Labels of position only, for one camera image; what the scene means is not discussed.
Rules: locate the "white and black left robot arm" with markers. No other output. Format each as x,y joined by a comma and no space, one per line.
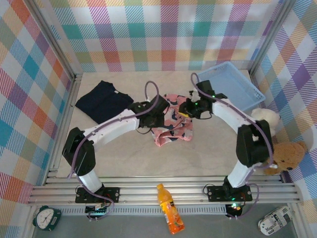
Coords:
114,129

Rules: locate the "newspaper print pouch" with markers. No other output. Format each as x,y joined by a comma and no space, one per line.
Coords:
275,220

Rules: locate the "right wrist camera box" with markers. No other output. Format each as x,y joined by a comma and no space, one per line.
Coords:
194,95

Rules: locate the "white teddy bear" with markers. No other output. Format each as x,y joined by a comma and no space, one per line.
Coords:
265,116

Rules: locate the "navy blue shirt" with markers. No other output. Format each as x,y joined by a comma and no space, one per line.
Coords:
104,101

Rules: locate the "light blue plastic basket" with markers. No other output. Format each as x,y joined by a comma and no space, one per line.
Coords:
235,84

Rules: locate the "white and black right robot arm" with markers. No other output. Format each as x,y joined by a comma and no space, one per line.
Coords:
252,146

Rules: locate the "orange juice bottle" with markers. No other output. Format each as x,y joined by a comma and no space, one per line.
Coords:
171,210

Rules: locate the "aluminium left side rail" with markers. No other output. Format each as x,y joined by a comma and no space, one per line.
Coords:
69,104

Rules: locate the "aluminium frame post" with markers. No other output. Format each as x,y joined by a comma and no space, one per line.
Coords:
270,34
54,37

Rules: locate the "green alarm clock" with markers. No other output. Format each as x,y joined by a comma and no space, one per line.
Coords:
45,218

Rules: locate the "aluminium right frame post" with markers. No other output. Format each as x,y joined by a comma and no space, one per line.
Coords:
270,34

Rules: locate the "brown teddy bear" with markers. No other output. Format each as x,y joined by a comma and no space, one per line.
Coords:
287,153

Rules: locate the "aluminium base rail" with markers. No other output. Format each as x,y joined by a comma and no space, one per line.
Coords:
141,192

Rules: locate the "aluminium left frame post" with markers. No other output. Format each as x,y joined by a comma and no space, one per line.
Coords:
54,37

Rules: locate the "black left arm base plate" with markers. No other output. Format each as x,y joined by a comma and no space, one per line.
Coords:
111,193

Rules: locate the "pink patterned garment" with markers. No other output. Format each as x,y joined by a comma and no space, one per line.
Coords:
173,134

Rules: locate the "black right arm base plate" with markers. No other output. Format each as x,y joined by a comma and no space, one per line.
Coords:
215,193

